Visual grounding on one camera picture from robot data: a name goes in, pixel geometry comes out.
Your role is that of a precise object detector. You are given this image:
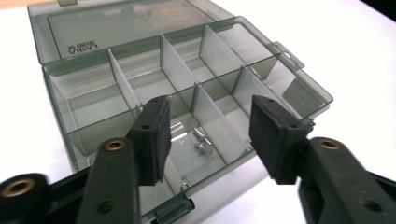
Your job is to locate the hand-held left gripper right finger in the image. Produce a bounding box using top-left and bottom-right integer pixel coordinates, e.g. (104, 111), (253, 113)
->
(248, 95), (396, 224)

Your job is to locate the transparent grey compartment box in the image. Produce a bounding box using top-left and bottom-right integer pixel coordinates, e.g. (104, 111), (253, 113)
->
(27, 0), (334, 224)

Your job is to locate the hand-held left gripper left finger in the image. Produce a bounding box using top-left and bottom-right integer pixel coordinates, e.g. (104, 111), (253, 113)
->
(76, 94), (173, 224)

